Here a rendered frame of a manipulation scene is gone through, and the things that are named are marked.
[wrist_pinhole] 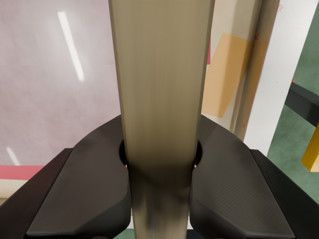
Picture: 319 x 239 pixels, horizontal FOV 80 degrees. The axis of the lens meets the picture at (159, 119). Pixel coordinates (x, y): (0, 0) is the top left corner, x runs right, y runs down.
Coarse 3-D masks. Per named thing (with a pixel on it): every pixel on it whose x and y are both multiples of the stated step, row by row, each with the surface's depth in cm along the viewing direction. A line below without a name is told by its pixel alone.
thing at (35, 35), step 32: (0, 0) 21; (32, 0) 21; (64, 0) 21; (96, 0) 21; (0, 32) 23; (32, 32) 23; (64, 32) 23; (96, 32) 23; (0, 64) 25; (32, 64) 25; (64, 64) 25; (96, 64) 24
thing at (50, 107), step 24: (0, 72) 25; (24, 72) 25; (48, 72) 25; (72, 72) 25; (96, 72) 25; (0, 96) 27; (24, 96) 27; (48, 96) 27; (72, 96) 27; (96, 96) 27; (0, 120) 29; (24, 120) 29; (48, 120) 29; (72, 120) 29; (96, 120) 28; (0, 144) 31; (24, 144) 31; (48, 144) 31; (72, 144) 31; (0, 168) 33; (24, 168) 33
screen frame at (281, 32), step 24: (264, 0) 20; (288, 0) 18; (312, 0) 18; (264, 24) 20; (288, 24) 19; (264, 48) 20; (288, 48) 20; (264, 72) 21; (288, 72) 21; (264, 96) 22; (240, 120) 27; (264, 120) 24; (264, 144) 26
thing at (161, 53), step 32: (128, 0) 5; (160, 0) 5; (192, 0) 5; (128, 32) 5; (160, 32) 5; (192, 32) 5; (128, 64) 6; (160, 64) 6; (192, 64) 6; (128, 96) 6; (160, 96) 6; (192, 96) 6; (128, 128) 7; (160, 128) 7; (192, 128) 7; (128, 160) 8; (160, 160) 8; (192, 160) 8; (160, 192) 8; (160, 224) 10
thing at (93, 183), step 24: (120, 120) 11; (96, 144) 9; (120, 144) 9; (72, 168) 7; (96, 168) 7; (120, 168) 7; (72, 192) 6; (96, 192) 6; (120, 192) 6; (48, 216) 6; (72, 216) 6; (96, 216) 6; (120, 216) 6
